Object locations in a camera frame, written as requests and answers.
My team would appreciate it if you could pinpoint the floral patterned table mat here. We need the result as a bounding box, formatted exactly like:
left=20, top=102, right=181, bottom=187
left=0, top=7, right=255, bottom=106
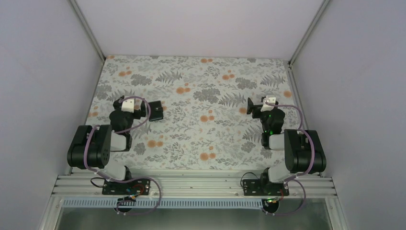
left=86, top=55, right=300, bottom=170

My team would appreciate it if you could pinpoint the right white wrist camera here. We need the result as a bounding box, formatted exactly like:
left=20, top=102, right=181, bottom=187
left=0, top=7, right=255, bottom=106
left=260, top=95, right=277, bottom=112

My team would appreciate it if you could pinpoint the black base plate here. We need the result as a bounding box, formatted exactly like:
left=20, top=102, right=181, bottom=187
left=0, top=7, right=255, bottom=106
left=101, top=179, right=151, bottom=196
left=241, top=179, right=290, bottom=196

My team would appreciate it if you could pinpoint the aluminium rail frame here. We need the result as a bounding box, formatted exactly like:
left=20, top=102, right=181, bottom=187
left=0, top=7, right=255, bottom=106
left=52, top=169, right=337, bottom=198

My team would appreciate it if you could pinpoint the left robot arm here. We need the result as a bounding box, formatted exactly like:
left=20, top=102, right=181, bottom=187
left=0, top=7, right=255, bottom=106
left=67, top=96, right=152, bottom=184

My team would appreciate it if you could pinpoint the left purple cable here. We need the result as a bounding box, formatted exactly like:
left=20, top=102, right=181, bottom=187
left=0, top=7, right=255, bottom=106
left=83, top=95, right=162, bottom=217

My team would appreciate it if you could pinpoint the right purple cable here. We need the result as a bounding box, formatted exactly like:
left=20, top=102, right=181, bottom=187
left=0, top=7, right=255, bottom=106
left=262, top=102, right=315, bottom=217

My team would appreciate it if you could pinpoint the purple cable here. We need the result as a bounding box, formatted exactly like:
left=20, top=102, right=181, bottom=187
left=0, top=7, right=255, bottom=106
left=83, top=95, right=162, bottom=217
left=262, top=102, right=315, bottom=217

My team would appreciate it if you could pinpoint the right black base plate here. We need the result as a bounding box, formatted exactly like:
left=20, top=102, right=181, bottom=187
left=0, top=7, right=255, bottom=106
left=241, top=179, right=290, bottom=196

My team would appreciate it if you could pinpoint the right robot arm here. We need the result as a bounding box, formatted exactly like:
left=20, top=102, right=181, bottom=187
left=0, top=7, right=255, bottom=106
left=247, top=96, right=327, bottom=186

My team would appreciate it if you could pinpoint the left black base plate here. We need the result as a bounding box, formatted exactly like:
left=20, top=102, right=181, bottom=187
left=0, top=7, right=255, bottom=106
left=101, top=179, right=151, bottom=196

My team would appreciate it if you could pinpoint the black leather card holder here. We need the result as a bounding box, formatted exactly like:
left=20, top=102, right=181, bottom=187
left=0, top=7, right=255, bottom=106
left=148, top=101, right=164, bottom=122

